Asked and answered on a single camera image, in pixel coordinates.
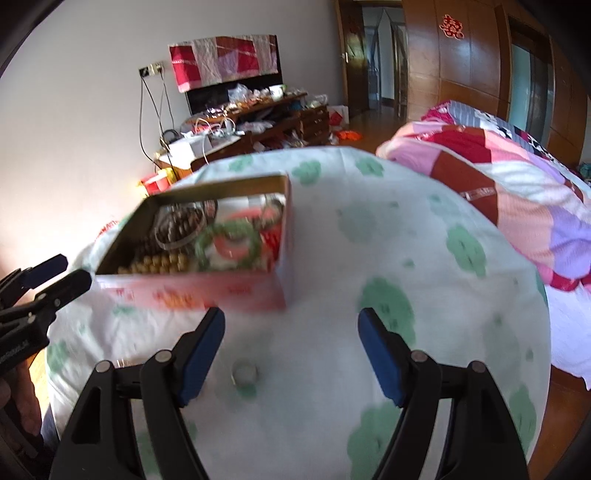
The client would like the gold pearl bead necklace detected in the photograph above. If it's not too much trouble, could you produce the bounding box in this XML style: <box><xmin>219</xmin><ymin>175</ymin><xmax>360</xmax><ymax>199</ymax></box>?
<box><xmin>117</xmin><ymin>251</ymin><xmax>191</xmax><ymax>276</ymax></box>

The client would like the green jade bracelet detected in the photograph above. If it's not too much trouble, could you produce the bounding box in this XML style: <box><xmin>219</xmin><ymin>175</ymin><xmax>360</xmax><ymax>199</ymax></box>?
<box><xmin>193</xmin><ymin>219</ymin><xmax>264</xmax><ymax>272</ymax></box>

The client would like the red tassel pendant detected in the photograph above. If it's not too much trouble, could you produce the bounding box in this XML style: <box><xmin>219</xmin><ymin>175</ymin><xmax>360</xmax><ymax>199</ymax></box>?
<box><xmin>260</xmin><ymin>224</ymin><xmax>281</xmax><ymax>263</ymax></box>

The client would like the left hand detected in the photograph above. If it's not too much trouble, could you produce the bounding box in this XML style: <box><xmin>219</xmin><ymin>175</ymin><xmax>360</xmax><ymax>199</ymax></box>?
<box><xmin>0</xmin><ymin>361</ymin><xmax>42</xmax><ymax>436</ymax></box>

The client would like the green cloud print tablecloth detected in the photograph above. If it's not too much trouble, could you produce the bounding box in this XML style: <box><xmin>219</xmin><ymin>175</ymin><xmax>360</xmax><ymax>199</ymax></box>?
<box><xmin>45</xmin><ymin>146</ymin><xmax>553</xmax><ymax>480</ymax></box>

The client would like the silver bangle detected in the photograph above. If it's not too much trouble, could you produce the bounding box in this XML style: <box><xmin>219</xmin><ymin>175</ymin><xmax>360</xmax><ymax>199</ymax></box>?
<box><xmin>153</xmin><ymin>204</ymin><xmax>206</xmax><ymax>250</ymax></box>

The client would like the pink Genji tin box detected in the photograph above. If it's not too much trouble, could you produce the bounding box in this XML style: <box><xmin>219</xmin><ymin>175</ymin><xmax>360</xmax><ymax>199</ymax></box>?
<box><xmin>96</xmin><ymin>174</ymin><xmax>291</xmax><ymax>312</ymax></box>

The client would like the brown wooden bead mala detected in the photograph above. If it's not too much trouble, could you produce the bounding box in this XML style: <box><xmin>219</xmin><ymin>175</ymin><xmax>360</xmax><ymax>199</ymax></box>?
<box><xmin>134</xmin><ymin>205</ymin><xmax>206</xmax><ymax>260</ymax></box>

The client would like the red yellow gift box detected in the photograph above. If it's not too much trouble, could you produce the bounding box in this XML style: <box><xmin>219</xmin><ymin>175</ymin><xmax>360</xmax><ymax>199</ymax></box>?
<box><xmin>139</xmin><ymin>168</ymin><xmax>177</xmax><ymax>196</ymax></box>

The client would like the white box on cabinet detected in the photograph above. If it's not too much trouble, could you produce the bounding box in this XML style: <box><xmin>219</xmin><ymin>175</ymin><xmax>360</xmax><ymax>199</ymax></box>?
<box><xmin>168</xmin><ymin>135</ymin><xmax>211</xmax><ymax>170</ymax></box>

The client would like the pink patchwork quilt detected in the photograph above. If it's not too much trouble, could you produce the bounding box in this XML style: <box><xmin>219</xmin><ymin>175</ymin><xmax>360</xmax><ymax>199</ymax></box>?
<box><xmin>376</xmin><ymin>100</ymin><xmax>590</xmax><ymax>381</ymax></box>

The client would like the orange item on floor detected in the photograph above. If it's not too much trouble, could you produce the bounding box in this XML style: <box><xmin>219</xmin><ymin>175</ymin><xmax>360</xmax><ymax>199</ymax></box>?
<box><xmin>335</xmin><ymin>130</ymin><xmax>363</xmax><ymax>141</ymax></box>

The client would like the black television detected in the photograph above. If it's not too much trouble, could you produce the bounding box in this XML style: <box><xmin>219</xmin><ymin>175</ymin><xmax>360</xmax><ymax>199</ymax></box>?
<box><xmin>181</xmin><ymin>48</ymin><xmax>283</xmax><ymax>114</ymax></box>

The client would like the wooden TV cabinet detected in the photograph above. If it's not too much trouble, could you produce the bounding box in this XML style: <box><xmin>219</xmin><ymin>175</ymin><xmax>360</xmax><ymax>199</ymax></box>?
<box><xmin>155</xmin><ymin>94</ymin><xmax>331</xmax><ymax>178</ymax></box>

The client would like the red white patchwork cloth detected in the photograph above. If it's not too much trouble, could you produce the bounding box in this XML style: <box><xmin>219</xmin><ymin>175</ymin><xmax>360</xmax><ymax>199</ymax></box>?
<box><xmin>168</xmin><ymin>34</ymin><xmax>280</xmax><ymax>93</ymax></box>

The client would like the white mug on cabinet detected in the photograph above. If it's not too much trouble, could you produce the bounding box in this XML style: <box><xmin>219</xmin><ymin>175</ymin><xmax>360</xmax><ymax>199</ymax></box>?
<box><xmin>269</xmin><ymin>84</ymin><xmax>286</xmax><ymax>101</ymax></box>

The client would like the wooden wardrobe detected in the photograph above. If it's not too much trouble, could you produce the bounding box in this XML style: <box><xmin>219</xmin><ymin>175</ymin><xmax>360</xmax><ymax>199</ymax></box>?
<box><xmin>334</xmin><ymin>0</ymin><xmax>591</xmax><ymax>169</ymax></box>

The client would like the wooden room door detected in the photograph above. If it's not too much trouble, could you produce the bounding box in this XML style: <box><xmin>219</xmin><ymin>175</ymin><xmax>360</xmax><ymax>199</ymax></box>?
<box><xmin>335</xmin><ymin>1</ymin><xmax>370</xmax><ymax>119</ymax></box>

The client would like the red double happiness sticker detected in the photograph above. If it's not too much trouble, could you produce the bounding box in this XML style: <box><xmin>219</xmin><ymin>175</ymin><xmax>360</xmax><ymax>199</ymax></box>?
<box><xmin>439</xmin><ymin>14</ymin><xmax>465</xmax><ymax>40</ymax></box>

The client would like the silver ring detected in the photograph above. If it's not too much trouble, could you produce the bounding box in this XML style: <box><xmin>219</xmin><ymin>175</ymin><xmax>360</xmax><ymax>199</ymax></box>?
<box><xmin>231</xmin><ymin>359</ymin><xmax>260</xmax><ymax>387</ymax></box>

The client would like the black hanging cable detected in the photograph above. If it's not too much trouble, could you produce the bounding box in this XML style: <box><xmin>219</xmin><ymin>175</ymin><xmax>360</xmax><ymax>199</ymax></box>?
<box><xmin>138</xmin><ymin>75</ymin><xmax>178</xmax><ymax>167</ymax></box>

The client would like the wall power socket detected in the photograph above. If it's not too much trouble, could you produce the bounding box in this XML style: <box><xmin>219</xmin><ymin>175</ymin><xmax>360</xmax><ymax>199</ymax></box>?
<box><xmin>138</xmin><ymin>62</ymin><xmax>164</xmax><ymax>78</ymax></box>

